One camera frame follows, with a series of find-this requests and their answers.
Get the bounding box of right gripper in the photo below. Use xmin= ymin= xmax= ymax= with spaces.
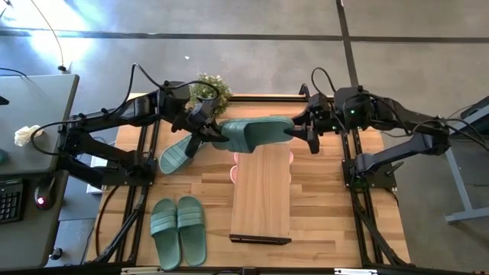
xmin=284 ymin=108 xmax=339 ymax=155

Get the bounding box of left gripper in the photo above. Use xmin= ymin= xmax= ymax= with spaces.
xmin=171 ymin=106 xmax=230 ymax=159

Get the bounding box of wooden shelf with black feet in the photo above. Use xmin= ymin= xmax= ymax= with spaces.
xmin=228 ymin=141 xmax=293 ymax=245

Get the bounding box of small green potted plant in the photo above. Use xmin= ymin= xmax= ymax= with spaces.
xmin=189 ymin=73 xmax=233 ymax=116

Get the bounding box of white power strip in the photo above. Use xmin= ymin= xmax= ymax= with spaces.
xmin=86 ymin=154 xmax=112 ymax=194

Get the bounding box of silver aluminium extrusion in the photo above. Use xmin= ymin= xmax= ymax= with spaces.
xmin=120 ymin=267 xmax=164 ymax=275
xmin=333 ymin=267 xmax=378 ymax=275

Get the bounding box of grey metal side table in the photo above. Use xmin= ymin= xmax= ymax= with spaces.
xmin=445 ymin=95 xmax=489 ymax=225

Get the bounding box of black computer mouse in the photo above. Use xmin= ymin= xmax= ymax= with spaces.
xmin=33 ymin=176 xmax=57 ymax=212

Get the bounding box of light grey desk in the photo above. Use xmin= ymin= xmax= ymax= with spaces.
xmin=0 ymin=73 xmax=80 ymax=176

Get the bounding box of crumpled white tissue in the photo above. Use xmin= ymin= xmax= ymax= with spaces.
xmin=14 ymin=125 xmax=45 ymax=147

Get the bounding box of dark grey desk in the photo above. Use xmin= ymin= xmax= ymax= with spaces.
xmin=0 ymin=170 xmax=70 ymax=270

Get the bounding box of black keyboard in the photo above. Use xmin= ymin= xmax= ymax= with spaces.
xmin=0 ymin=178 xmax=24 ymax=225

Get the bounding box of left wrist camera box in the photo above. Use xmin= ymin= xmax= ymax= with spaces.
xmin=190 ymin=99 xmax=217 ymax=122

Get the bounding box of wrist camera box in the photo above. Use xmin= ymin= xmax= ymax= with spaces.
xmin=307 ymin=92 xmax=332 ymax=112
xmin=190 ymin=99 xmax=217 ymax=122

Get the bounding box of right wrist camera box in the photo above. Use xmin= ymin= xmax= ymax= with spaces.
xmin=307 ymin=92 xmax=332 ymax=112

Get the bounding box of black aluminium table frame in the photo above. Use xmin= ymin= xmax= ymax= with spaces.
xmin=86 ymin=82 xmax=412 ymax=268

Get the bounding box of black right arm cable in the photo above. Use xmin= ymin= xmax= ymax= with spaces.
xmin=309 ymin=66 xmax=489 ymax=152

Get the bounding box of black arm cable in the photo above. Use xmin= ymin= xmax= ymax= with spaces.
xmin=29 ymin=63 xmax=222 ymax=157
xmin=309 ymin=66 xmax=489 ymax=152

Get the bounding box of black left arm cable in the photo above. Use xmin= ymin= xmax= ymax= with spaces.
xmin=29 ymin=63 xmax=222 ymax=157

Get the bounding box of red-brown floor cable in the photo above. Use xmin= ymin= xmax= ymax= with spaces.
xmin=94 ymin=185 xmax=120 ymax=257

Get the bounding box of thin black floor cable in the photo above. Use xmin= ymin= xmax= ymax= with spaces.
xmin=29 ymin=0 xmax=69 ymax=73

